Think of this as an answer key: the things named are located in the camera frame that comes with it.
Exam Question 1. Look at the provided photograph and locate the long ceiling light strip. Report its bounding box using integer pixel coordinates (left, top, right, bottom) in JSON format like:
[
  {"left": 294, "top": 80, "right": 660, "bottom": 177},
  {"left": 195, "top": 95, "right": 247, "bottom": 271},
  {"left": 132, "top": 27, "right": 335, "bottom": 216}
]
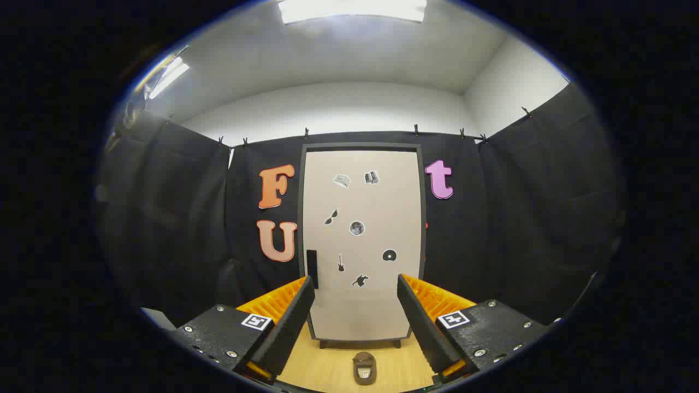
[{"left": 147, "top": 57, "right": 190, "bottom": 100}]

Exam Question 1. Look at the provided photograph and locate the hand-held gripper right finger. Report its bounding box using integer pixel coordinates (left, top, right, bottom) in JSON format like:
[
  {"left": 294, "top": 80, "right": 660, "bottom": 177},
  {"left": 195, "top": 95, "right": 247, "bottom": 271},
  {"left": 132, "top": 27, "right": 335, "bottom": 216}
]
[{"left": 397, "top": 273, "right": 549, "bottom": 385}]

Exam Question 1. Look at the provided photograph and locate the grey shoe cabinet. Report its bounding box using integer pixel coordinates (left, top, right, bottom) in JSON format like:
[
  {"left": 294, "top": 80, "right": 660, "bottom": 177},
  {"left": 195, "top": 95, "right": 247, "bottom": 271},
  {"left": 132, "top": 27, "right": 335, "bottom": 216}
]
[{"left": 298, "top": 143, "right": 428, "bottom": 349}]

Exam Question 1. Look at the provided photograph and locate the black backdrop cloth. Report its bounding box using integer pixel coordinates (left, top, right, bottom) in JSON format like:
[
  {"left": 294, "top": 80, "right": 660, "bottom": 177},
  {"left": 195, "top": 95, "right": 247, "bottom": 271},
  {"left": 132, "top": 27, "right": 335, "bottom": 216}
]
[{"left": 96, "top": 82, "right": 626, "bottom": 328}]

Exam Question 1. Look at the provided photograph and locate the brown fuzzy shoe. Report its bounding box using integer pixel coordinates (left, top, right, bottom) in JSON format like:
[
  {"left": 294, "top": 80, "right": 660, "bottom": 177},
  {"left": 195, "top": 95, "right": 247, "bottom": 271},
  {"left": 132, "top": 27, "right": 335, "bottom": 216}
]
[{"left": 352, "top": 352, "right": 377, "bottom": 386}]

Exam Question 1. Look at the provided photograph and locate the white panel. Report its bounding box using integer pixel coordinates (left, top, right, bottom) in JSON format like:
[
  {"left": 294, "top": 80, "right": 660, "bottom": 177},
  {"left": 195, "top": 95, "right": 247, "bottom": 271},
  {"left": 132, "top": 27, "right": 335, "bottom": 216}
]
[{"left": 141, "top": 307, "right": 178, "bottom": 332}]

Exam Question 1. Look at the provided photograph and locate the ceiling light panel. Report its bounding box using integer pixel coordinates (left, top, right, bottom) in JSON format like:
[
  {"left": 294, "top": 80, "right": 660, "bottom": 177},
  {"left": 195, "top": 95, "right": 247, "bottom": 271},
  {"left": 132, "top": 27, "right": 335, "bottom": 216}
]
[{"left": 277, "top": 0, "right": 428, "bottom": 25}]

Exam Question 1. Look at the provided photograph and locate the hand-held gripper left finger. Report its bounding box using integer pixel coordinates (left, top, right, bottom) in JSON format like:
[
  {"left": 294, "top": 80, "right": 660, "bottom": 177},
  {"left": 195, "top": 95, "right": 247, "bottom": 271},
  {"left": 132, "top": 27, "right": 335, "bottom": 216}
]
[{"left": 175, "top": 276, "right": 316, "bottom": 385}]

